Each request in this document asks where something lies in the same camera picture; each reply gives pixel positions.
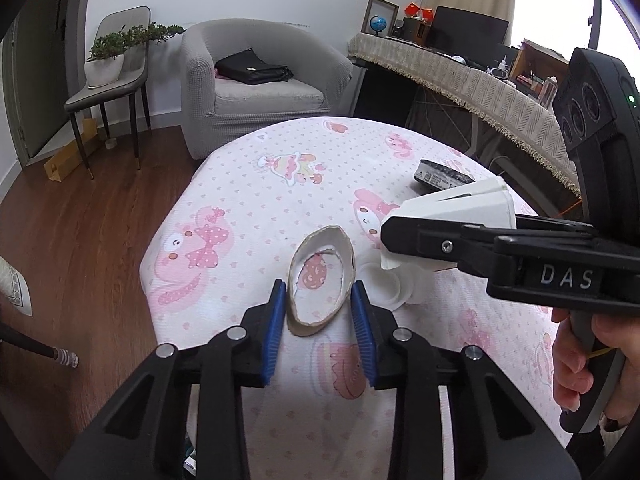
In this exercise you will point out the brown cardboard tape core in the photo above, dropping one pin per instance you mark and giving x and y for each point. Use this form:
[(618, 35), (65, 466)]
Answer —
[(305, 328)]

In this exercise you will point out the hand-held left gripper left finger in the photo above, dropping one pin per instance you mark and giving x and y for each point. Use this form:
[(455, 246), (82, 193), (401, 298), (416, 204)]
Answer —
[(275, 330)]

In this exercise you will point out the black and white packet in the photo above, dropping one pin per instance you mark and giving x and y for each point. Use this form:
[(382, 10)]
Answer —
[(440, 175)]

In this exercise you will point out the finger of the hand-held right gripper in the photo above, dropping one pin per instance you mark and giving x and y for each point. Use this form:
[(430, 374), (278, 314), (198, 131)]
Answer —
[(425, 242), (555, 225)]

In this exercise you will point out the dark table leg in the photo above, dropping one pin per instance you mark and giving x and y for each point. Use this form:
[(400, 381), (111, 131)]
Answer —
[(30, 342)]

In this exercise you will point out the cardboard box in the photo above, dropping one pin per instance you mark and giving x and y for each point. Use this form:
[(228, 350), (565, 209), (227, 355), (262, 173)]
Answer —
[(65, 160)]

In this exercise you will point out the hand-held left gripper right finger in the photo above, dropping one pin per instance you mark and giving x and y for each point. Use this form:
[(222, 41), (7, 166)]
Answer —
[(362, 335)]

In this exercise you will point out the white plastic lid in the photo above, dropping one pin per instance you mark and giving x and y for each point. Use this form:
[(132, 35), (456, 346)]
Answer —
[(375, 280)]

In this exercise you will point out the person's right hand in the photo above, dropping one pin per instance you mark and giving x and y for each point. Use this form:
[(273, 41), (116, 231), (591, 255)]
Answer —
[(572, 365)]

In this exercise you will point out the grey armchair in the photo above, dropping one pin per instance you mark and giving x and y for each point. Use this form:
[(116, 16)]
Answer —
[(260, 105)]

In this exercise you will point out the grey dining chair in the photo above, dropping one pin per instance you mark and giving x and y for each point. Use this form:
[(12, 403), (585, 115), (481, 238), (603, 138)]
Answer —
[(100, 95)]

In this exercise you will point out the grey door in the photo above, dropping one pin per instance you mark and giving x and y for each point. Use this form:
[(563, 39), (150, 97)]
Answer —
[(40, 85)]

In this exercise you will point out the black bag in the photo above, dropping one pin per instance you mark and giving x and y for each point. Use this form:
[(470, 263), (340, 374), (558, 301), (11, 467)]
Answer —
[(250, 67)]

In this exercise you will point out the pink printed tablecloth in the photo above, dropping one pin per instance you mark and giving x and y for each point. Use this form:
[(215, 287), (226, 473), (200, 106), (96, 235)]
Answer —
[(250, 210)]

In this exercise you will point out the small red flags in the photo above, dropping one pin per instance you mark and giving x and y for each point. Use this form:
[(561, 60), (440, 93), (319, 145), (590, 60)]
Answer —
[(417, 10)]

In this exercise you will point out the dark wooden box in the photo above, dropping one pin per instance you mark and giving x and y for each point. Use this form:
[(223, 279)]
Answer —
[(415, 30)]

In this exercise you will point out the potted green plant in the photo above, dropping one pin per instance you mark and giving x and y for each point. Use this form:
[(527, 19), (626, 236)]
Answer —
[(105, 67)]

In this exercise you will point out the wooden desk shelf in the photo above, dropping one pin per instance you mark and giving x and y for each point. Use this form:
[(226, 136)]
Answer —
[(535, 67)]

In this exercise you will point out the black monitor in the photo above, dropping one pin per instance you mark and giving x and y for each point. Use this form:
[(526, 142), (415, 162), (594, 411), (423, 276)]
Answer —
[(470, 32)]

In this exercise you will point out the small blue globe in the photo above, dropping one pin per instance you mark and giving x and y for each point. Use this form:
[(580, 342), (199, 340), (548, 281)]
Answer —
[(378, 23)]

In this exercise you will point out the beige fringed desk cloth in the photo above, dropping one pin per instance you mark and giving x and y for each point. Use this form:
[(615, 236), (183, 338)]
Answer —
[(475, 85)]

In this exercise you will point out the grey-green patterned tablecloth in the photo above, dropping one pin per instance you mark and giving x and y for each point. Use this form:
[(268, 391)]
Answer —
[(12, 285)]

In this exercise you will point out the picture frame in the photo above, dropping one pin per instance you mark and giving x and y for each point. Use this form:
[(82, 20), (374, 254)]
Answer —
[(375, 6)]

